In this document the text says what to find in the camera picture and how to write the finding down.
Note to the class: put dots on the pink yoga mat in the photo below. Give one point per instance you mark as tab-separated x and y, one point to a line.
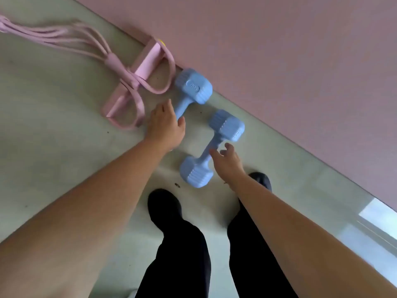
279	58

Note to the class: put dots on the person's right forearm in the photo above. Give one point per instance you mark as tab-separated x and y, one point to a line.
304	245

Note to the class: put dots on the person's right hand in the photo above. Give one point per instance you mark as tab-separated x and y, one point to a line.
229	167

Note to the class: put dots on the person's black left shoe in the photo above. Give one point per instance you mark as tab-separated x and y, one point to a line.
164	207

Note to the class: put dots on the person's left hand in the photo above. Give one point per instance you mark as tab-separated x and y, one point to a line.
164	130

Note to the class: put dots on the person's left forearm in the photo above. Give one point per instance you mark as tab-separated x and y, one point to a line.
77	220

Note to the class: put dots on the pink pedal resistance band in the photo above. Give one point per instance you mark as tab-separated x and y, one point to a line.
145	62

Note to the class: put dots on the person's black shoe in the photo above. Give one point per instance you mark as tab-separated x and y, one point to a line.
262	180
164	207

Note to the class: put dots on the light blue dumbbell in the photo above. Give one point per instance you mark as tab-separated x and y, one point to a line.
226	124
195	85

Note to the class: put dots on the person's black right shoe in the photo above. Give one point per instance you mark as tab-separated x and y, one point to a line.
262	180

